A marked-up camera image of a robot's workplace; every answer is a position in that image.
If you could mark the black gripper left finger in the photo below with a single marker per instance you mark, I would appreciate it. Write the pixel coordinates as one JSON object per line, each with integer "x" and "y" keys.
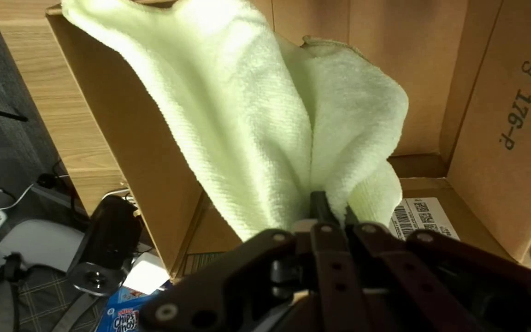
{"x": 266, "y": 283}

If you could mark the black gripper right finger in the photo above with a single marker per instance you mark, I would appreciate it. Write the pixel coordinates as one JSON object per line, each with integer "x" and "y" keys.
{"x": 438, "y": 283}

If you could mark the light green fluffy towel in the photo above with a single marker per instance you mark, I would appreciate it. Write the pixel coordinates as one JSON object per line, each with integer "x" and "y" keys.
{"x": 248, "y": 122}

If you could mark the brown cardboard box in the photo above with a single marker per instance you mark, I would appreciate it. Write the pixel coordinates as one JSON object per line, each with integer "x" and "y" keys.
{"x": 498, "y": 172}

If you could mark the blue printed package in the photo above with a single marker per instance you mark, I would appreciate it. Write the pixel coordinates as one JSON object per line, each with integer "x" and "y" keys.
{"x": 120, "y": 314}

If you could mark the grey office chair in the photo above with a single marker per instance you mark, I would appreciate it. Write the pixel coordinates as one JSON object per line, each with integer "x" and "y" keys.
{"x": 37, "y": 242}

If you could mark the olive grey backpack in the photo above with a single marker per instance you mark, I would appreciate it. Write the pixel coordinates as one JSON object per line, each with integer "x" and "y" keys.
{"x": 26, "y": 301}

